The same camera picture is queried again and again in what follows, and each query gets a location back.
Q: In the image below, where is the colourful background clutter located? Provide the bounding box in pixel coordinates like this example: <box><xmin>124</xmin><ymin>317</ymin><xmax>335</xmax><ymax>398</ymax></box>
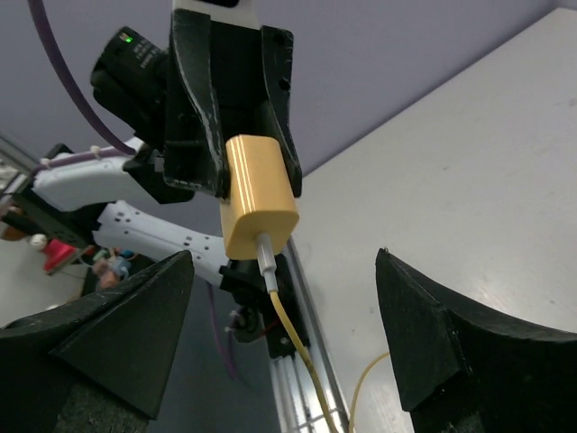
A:
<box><xmin>1</xmin><ymin>204</ymin><xmax>138</xmax><ymax>290</ymax></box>

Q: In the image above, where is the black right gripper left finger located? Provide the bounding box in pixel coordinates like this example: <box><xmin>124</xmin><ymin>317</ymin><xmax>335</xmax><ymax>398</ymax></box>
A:
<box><xmin>1</xmin><ymin>251</ymin><xmax>195</xmax><ymax>432</ymax></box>

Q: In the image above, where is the aluminium front rail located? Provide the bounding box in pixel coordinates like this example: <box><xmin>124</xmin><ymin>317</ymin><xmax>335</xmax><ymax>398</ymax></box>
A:
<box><xmin>268</xmin><ymin>234</ymin><xmax>353</xmax><ymax>433</ymax></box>

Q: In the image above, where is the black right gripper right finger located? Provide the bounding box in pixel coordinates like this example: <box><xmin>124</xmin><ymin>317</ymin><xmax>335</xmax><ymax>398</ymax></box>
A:
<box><xmin>375</xmin><ymin>249</ymin><xmax>576</xmax><ymax>432</ymax></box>

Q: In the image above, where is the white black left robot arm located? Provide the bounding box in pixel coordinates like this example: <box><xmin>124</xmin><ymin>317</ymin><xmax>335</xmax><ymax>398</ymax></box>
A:
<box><xmin>13</xmin><ymin>1</ymin><xmax>303</xmax><ymax>356</ymax></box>

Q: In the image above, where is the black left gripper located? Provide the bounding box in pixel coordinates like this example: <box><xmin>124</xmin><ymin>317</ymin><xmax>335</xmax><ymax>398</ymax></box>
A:
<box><xmin>163</xmin><ymin>8</ymin><xmax>303</xmax><ymax>198</ymax></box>

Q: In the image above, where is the yellow thin cable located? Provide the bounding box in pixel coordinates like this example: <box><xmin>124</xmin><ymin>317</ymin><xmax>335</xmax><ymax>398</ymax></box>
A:
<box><xmin>255</xmin><ymin>232</ymin><xmax>392</xmax><ymax>433</ymax></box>

